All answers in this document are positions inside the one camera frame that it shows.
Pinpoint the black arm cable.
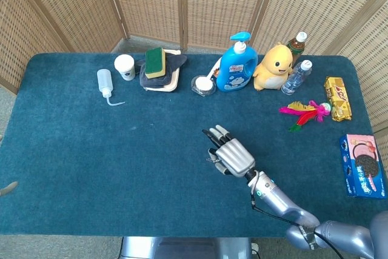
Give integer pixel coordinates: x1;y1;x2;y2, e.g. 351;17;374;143
250;173;343;259

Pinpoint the white paper cup flower print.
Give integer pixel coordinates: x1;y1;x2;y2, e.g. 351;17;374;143
113;54;136;81

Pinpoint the yellow green sponge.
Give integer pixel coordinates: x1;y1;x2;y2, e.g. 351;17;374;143
144;47;167;80

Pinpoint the brown tea bottle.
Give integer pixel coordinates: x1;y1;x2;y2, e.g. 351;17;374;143
286;32;308;69

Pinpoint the glass dish with white content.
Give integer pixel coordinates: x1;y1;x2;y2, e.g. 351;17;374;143
190;75;216;98

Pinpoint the beige plastic container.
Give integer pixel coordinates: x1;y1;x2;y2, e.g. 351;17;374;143
142;49;182;93

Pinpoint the small tan curved object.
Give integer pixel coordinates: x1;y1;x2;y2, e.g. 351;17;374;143
0;181;18;197

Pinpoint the blue detergent bottle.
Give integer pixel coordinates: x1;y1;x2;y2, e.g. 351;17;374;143
216;31;259;92

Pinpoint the rattan folding screen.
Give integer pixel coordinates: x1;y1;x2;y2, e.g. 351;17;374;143
0;0;388;181

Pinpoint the gold snack pack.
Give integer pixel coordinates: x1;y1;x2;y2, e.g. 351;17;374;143
324;76;353;122

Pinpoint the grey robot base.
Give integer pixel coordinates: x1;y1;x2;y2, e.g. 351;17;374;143
119;236;254;259

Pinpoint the colourful feather shuttlecock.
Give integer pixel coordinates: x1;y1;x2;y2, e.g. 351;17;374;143
278;99;333;133

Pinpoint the dark grey cloth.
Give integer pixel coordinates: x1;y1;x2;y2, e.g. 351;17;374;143
135;53;188;89

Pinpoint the teal table cover cloth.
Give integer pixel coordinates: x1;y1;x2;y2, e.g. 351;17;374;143
0;52;388;238

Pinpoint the blue cookie box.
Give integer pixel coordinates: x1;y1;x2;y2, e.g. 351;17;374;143
339;133;388;200

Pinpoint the clear water bottle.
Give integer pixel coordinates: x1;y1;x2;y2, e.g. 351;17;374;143
281;59;313;95

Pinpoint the white plastic wash bottle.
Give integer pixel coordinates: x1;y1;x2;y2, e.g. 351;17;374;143
96;69;126;107

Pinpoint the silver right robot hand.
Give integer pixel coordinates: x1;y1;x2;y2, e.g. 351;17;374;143
202;124;256;178

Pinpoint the yellow plush toy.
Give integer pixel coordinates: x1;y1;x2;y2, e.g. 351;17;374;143
252;44;294;92

